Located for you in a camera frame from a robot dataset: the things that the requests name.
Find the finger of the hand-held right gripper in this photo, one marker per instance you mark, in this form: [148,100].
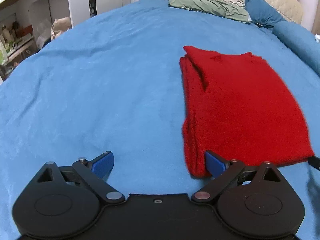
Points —
[315,162]

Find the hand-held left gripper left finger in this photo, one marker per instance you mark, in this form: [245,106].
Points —
[103,163]

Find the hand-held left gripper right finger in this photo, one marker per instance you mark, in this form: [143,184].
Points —
[213,163]

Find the red knit sweater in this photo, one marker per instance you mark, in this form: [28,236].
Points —
[237,105]

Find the bed with blue sheet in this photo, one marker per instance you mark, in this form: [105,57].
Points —
[100,80]

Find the rolled blue duvet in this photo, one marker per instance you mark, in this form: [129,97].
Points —
[297,40]

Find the beige cloth bag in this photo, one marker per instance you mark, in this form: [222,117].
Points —
[61,27]

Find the clear plastic bag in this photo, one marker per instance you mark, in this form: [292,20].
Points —
[44,33]

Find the storage rack with bottles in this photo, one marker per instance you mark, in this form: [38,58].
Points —
[12,45]

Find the green pillow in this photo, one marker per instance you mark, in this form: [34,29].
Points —
[207,6]

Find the blue pillow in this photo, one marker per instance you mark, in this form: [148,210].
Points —
[265,12]

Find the white desk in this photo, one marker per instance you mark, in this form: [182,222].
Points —
[75,2]

